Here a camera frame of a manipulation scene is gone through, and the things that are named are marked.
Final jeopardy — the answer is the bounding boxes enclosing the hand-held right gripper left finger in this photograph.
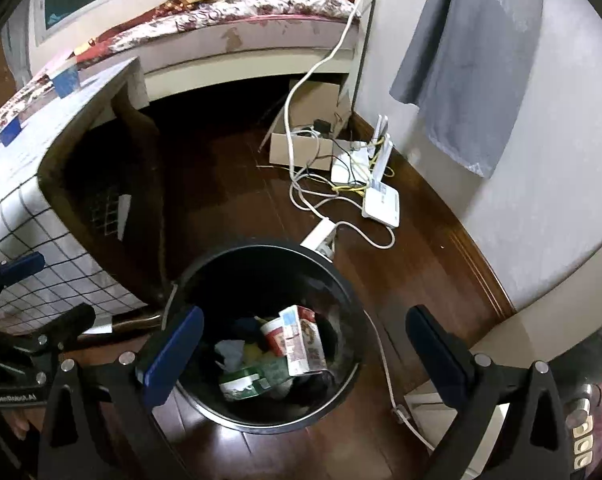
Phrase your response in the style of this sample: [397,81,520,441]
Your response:
[38,304,205,480]

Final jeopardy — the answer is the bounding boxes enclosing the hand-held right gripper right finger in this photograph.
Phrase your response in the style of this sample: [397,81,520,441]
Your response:
[405,305,569,480]

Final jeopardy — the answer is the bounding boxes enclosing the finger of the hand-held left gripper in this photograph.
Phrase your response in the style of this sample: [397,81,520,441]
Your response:
[31,303,96,356]
[0,252,45,311]

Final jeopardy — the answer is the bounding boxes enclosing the green and white carton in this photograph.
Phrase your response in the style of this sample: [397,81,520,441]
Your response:
[218,357,294,402]

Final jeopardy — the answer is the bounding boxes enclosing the black round trash bin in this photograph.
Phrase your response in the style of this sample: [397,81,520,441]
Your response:
[163,242,369,435]

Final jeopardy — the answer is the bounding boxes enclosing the red and white carton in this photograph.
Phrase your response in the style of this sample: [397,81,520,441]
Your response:
[279,305,329,377]

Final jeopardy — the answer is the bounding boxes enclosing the white crumpled tissue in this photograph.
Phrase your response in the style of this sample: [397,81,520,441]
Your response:
[215,340,246,368]

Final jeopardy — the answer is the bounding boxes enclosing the white checked tablecloth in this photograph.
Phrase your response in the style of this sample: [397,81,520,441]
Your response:
[0,57,149,336]

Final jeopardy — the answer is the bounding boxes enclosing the blue paper cup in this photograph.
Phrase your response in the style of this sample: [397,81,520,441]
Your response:
[51,62,80,98]
[0,119,23,147]

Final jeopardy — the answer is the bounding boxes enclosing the flat white router box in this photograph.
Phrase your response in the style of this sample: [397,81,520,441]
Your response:
[362,182,401,228]

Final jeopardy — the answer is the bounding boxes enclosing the white power strip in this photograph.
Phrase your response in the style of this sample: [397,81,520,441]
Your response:
[301,218,338,261]

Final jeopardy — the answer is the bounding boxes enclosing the white router with antennas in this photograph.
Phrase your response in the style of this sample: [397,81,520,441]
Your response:
[331,115,394,186]

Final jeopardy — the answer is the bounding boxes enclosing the grey window curtain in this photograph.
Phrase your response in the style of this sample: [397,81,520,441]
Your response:
[1,10,37,81]

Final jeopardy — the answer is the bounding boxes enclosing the small cardboard box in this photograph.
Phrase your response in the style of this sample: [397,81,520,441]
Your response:
[268,130,349,172]

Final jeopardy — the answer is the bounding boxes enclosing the large cardboard box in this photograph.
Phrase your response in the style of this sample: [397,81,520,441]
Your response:
[286,80,352,133]

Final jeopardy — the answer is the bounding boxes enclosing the grey hanging cloth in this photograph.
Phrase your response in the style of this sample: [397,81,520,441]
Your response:
[390,0,546,178]

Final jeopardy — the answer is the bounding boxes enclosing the floral bedsheet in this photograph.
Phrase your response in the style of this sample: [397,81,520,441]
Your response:
[0,0,359,156]

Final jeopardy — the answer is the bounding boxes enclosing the white power strip cable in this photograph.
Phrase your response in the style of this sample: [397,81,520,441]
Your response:
[363,310,434,453]

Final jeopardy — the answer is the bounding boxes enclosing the thin white cable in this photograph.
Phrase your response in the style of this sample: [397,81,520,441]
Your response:
[290,167,397,250]

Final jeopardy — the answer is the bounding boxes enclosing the yellow network cable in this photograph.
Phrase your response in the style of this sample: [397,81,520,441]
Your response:
[333,137,388,196]

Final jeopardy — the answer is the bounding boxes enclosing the thick white cable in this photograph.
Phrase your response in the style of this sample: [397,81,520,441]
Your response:
[283,0,366,181]

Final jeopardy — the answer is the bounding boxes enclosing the thin black cable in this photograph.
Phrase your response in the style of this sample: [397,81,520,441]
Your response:
[356,0,383,106]

